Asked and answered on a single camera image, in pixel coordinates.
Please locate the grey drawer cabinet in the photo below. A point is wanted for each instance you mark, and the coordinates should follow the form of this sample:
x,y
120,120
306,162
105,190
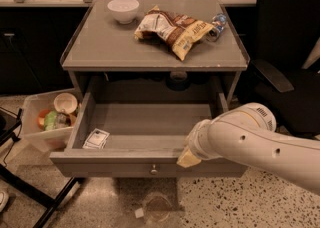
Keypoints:
x,y
102,44

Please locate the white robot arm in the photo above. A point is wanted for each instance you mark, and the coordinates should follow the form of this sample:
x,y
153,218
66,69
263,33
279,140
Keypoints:
x,y
247,135

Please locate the white bowl in bin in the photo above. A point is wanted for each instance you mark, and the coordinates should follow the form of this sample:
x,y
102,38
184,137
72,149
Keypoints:
x,y
65,102

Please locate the black stand base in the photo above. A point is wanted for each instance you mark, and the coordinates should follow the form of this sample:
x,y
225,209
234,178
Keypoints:
x,y
9,122

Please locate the black office chair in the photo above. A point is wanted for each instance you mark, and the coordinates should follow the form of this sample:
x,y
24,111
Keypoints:
x,y
283,72

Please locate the white paper packets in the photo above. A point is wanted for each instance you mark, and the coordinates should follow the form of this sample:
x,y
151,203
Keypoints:
x,y
97,139

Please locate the brown yellow chip bag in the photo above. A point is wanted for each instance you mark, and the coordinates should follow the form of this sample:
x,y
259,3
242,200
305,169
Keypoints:
x,y
178,31

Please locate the clear plastic cup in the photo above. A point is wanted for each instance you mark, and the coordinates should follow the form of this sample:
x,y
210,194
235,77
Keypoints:
x,y
155,207

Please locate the clear plastic bin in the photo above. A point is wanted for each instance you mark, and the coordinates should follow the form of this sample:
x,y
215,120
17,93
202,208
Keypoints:
x,y
44,140

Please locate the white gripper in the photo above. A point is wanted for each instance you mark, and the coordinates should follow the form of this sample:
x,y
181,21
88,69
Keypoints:
x,y
197,142

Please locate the clear plastic water bottle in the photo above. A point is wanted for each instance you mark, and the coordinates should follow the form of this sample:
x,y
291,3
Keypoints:
x,y
219,22

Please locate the white ceramic bowl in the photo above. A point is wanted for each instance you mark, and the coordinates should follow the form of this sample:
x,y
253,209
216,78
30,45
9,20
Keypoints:
x,y
123,11

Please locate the grey top drawer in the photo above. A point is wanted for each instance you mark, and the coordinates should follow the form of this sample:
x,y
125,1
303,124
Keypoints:
x,y
148,124

